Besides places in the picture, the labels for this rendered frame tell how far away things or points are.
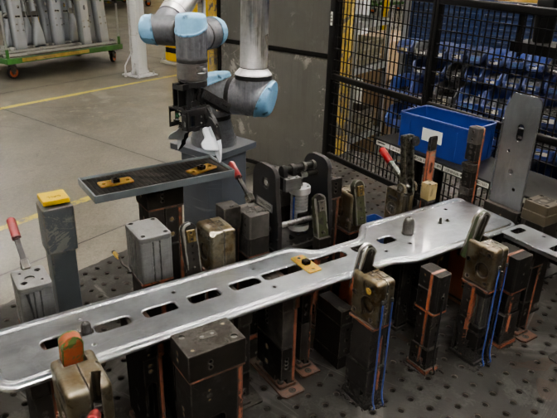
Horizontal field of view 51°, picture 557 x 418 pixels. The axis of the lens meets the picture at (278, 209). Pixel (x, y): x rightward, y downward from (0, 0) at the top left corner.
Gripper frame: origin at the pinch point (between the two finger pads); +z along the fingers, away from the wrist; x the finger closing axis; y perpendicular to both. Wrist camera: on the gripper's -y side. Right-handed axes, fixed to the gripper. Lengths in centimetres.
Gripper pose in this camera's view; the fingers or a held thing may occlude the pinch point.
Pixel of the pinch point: (201, 155)
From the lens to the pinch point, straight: 155.0
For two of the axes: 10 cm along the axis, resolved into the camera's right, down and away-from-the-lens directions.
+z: -0.3, 9.1, 4.1
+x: 7.8, 2.7, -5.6
